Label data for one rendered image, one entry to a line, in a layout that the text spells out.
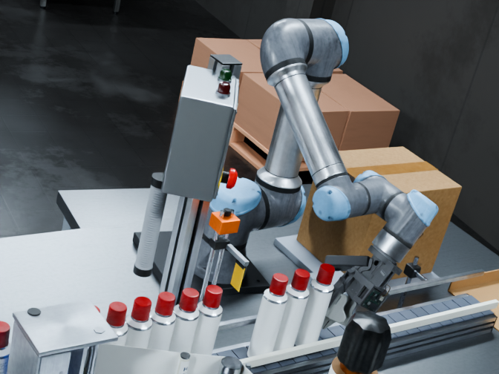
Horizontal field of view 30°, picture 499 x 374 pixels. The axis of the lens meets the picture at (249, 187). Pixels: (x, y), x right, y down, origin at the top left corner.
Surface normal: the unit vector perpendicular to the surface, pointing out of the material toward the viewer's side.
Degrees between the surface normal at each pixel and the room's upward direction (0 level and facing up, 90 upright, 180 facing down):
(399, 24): 90
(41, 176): 0
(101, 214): 0
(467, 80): 90
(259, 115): 90
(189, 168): 90
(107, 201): 0
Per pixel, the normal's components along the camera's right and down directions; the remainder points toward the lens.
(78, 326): 0.22, -0.88
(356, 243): -0.81, 0.07
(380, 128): 0.51, 0.48
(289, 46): 0.31, -0.37
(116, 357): 0.10, 0.46
